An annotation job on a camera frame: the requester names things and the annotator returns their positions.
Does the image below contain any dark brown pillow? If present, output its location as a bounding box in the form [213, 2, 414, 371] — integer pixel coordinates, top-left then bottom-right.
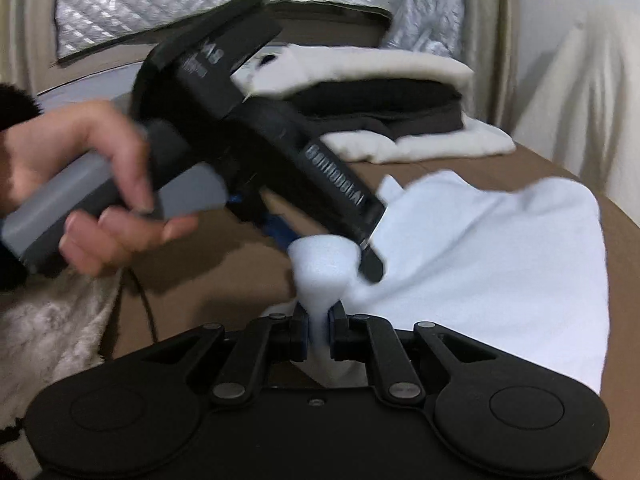
[267, 0, 396, 51]

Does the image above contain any person's left hand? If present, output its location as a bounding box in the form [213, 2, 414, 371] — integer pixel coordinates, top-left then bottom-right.
[0, 100, 200, 277]

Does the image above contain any black cable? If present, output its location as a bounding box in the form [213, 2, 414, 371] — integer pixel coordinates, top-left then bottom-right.
[117, 265, 161, 343]

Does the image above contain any beige curtain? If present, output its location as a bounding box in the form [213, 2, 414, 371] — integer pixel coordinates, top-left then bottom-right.
[0, 0, 63, 98]
[460, 0, 640, 206]

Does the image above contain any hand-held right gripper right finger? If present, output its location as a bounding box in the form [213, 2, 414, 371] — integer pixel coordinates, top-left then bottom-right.
[327, 300, 498, 406]

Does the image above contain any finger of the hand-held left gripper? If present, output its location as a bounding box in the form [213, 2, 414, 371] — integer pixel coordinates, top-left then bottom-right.
[357, 234, 387, 285]
[260, 211, 302, 254]

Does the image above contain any cream fluffy blanket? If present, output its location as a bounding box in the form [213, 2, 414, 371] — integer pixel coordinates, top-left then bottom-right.
[0, 272, 123, 461]

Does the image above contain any dark brown folded garment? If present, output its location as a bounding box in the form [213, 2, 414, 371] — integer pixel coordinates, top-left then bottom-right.
[320, 97, 466, 138]

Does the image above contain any white shirt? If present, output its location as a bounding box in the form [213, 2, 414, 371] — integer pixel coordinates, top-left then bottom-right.
[287, 170, 611, 396]

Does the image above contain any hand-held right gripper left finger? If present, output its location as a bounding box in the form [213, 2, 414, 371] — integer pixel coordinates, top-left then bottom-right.
[142, 305, 308, 406]

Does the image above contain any black folded garment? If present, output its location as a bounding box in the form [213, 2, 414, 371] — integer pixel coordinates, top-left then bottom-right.
[285, 80, 463, 116]

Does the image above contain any silver wrinkled cushion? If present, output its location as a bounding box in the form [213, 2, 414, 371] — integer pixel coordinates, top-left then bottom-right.
[382, 0, 466, 58]

